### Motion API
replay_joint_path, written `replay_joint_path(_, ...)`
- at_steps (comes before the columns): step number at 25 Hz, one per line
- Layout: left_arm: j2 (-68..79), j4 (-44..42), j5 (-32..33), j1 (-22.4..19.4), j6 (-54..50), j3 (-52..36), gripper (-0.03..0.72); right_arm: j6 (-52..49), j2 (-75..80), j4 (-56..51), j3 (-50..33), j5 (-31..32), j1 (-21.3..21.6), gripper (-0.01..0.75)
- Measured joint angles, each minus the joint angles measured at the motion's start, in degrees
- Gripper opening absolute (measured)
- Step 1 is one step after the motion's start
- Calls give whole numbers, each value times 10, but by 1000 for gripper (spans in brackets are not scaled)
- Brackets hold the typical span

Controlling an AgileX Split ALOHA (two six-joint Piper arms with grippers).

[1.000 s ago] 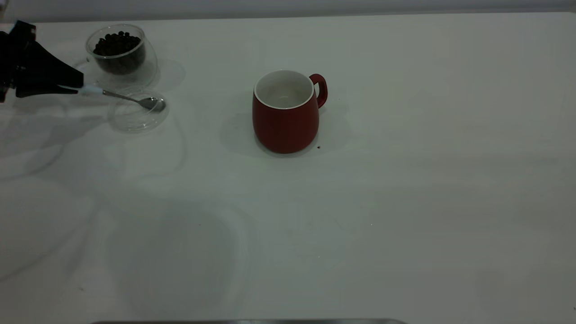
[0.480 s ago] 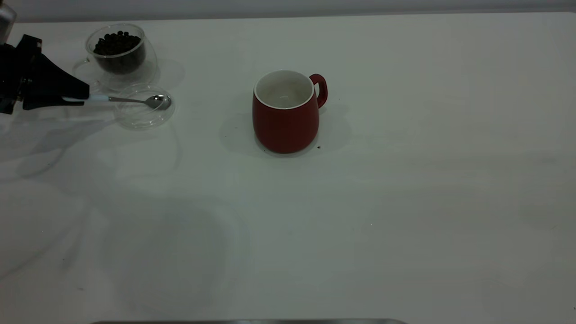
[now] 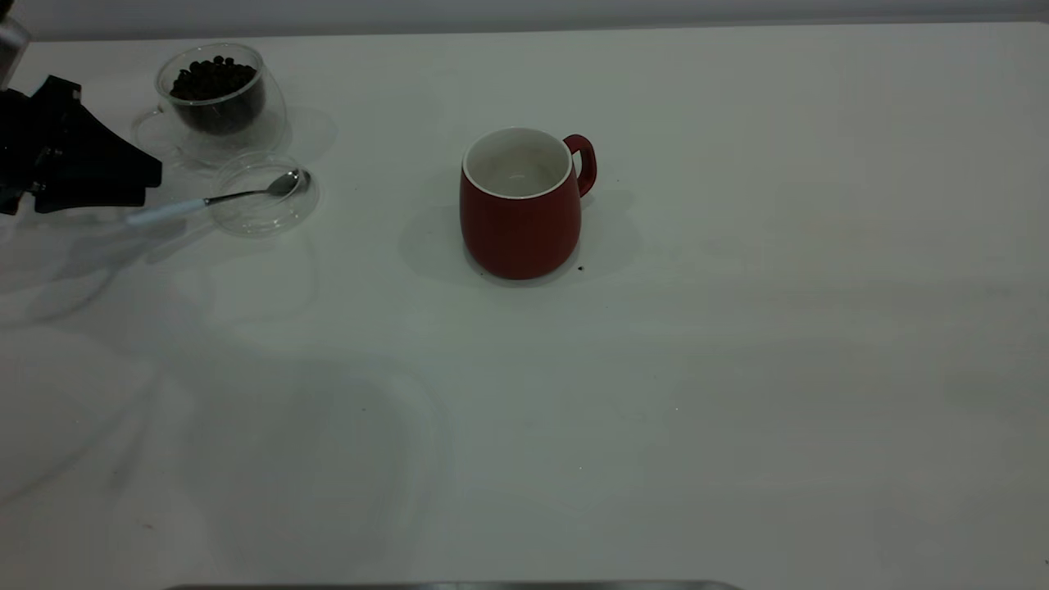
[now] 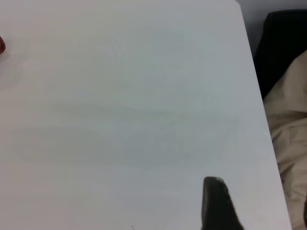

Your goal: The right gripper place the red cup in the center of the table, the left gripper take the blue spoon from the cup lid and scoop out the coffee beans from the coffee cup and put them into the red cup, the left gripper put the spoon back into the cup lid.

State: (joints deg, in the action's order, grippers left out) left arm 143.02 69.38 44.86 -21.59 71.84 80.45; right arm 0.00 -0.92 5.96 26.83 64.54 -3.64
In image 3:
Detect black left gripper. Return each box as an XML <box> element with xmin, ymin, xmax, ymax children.
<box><xmin>0</xmin><ymin>75</ymin><xmax>163</xmax><ymax>216</ymax></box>

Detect metal spoon with pale-blue handle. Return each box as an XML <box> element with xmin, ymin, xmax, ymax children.
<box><xmin>125</xmin><ymin>169</ymin><xmax>311</xmax><ymax>227</ymax></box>

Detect red ceramic mug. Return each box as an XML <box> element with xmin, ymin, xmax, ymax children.
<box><xmin>459</xmin><ymin>126</ymin><xmax>597</xmax><ymax>281</ymax></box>

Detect dark coffee beans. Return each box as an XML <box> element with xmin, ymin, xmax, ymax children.
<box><xmin>170</xmin><ymin>56</ymin><xmax>266</xmax><ymax>136</ymax></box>

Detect clear round glass lid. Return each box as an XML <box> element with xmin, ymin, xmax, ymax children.
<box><xmin>207</xmin><ymin>152</ymin><xmax>319</xmax><ymax>238</ymax></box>

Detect clear double-wall glass cup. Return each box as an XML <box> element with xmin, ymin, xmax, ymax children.
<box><xmin>131</xmin><ymin>43</ymin><xmax>288</xmax><ymax>169</ymax></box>

